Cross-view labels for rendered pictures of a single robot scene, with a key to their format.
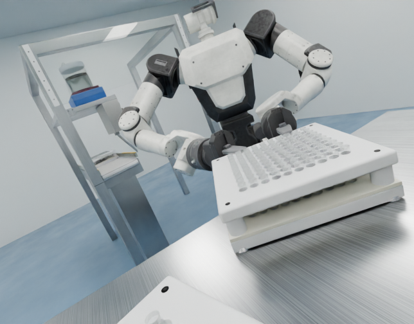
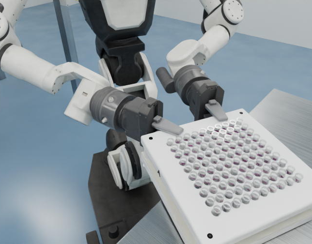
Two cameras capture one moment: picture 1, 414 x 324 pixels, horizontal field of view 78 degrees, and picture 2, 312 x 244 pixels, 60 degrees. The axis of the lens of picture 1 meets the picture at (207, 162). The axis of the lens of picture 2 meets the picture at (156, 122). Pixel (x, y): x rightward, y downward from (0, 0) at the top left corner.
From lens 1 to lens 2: 31 cm
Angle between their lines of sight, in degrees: 34
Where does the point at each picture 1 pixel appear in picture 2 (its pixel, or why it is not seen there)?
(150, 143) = (27, 71)
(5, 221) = not seen: outside the picture
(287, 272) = not seen: outside the picture
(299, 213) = (258, 234)
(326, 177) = (292, 213)
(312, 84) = (221, 39)
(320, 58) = (234, 12)
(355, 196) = (298, 220)
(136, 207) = not seen: outside the picture
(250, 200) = (234, 236)
